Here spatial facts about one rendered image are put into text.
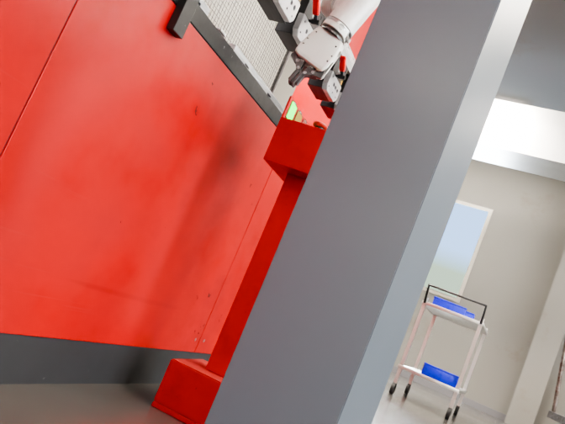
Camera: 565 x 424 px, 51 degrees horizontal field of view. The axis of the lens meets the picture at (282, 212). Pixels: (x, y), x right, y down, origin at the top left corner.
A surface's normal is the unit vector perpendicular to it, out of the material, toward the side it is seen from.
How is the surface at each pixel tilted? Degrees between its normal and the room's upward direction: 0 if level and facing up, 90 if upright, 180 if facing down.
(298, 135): 90
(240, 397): 90
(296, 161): 90
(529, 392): 90
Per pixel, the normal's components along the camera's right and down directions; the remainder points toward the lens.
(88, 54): 0.87, 0.31
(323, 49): -0.04, -0.11
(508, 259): -0.39, -0.29
